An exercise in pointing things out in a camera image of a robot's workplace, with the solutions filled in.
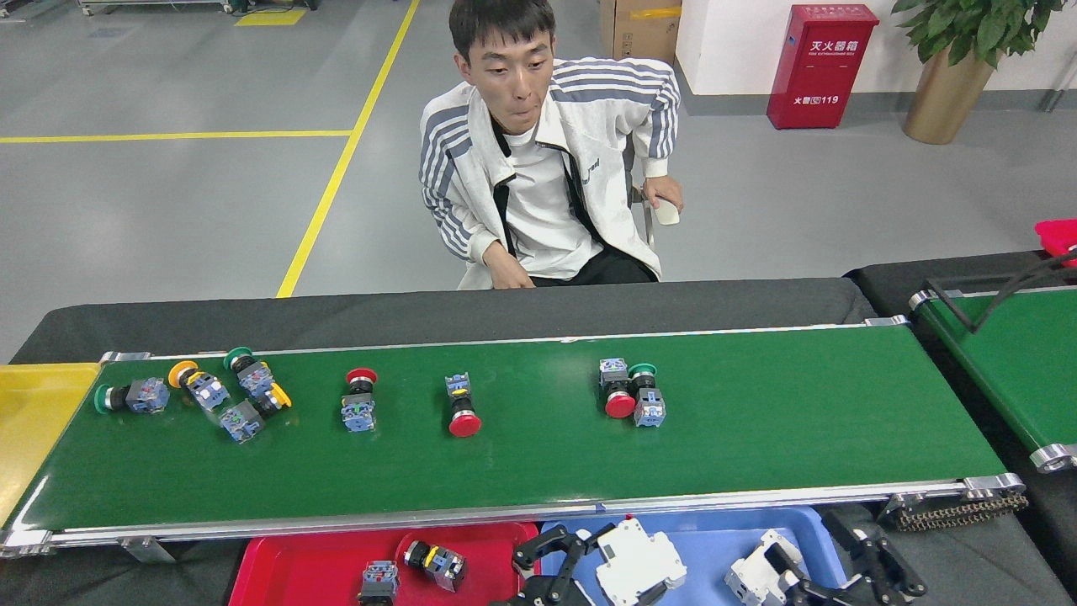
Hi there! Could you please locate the person's right hand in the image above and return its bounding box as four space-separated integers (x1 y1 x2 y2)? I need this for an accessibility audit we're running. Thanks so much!
484 246 535 291

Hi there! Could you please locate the person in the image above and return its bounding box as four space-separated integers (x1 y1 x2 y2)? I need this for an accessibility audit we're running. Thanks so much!
419 0 684 291

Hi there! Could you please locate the yellow plastic tray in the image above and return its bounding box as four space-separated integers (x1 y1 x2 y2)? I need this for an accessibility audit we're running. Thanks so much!
0 362 102 527

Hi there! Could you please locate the green conveyor belt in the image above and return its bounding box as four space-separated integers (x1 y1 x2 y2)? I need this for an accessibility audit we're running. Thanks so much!
0 316 1029 561
907 284 1077 475

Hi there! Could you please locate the white circuit breaker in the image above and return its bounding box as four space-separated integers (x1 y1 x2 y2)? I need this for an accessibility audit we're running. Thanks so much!
724 528 810 606
595 516 688 606

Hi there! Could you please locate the cardboard box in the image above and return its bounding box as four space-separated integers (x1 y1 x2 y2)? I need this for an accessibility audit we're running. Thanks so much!
599 0 682 66

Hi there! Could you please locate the blue plastic tray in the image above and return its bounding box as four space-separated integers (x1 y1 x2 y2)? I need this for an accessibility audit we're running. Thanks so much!
538 505 851 606

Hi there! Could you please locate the person's left hand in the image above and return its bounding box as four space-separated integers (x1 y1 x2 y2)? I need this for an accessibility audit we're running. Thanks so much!
641 175 684 211

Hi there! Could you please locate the gold plant pot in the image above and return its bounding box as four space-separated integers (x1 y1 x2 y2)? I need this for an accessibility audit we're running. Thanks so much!
903 46 998 146

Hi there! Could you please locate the red fire extinguisher box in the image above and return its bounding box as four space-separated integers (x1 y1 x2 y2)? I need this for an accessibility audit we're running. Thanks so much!
766 4 880 130

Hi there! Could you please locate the black cable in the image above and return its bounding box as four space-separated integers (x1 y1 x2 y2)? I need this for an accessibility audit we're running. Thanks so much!
924 248 1077 333

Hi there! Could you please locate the black yellow switch part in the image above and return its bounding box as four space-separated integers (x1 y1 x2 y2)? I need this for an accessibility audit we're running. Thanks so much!
402 540 469 593

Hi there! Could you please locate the green push button switch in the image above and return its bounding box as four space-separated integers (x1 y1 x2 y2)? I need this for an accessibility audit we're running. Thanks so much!
223 346 276 399
93 376 171 416
627 363 667 428

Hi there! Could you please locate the red plastic bin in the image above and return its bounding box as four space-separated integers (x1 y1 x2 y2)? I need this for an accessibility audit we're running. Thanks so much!
1035 219 1077 268

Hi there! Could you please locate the metal cart frame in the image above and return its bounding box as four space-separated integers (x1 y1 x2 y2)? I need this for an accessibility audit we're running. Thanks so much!
77 0 236 16

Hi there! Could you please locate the grey blue switch part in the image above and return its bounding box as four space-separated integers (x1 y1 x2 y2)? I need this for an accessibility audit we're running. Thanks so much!
359 560 401 606

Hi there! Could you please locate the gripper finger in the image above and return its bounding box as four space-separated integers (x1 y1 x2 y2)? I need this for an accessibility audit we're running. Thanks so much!
491 579 600 606
770 543 876 606
820 508 931 603
511 522 617 594

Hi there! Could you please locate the red plastic tray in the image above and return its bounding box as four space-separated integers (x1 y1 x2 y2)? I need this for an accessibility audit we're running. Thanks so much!
227 522 539 606

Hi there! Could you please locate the green potted plant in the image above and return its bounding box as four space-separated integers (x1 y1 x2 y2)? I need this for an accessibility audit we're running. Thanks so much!
890 0 1063 70

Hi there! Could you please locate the conveyor drive chain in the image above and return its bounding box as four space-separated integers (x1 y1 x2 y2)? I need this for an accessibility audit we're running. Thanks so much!
879 490 1030 533

